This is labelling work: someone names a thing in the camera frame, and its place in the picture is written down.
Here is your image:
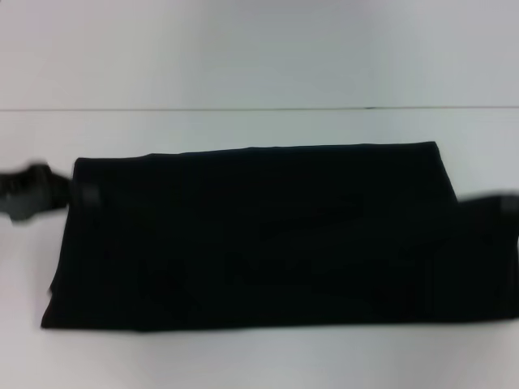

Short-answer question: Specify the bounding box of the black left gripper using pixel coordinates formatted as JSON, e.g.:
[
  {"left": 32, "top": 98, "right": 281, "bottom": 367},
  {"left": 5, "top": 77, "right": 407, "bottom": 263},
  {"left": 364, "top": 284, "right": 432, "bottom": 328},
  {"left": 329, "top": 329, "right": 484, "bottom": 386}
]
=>
[{"left": 0, "top": 163, "right": 101, "bottom": 224}]

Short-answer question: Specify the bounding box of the black t-shirt with FREE print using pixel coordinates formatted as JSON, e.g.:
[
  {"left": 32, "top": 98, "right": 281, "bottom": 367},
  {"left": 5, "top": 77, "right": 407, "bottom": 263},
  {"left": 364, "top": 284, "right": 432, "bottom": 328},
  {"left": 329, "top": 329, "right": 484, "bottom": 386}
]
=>
[{"left": 40, "top": 140, "right": 519, "bottom": 336}]

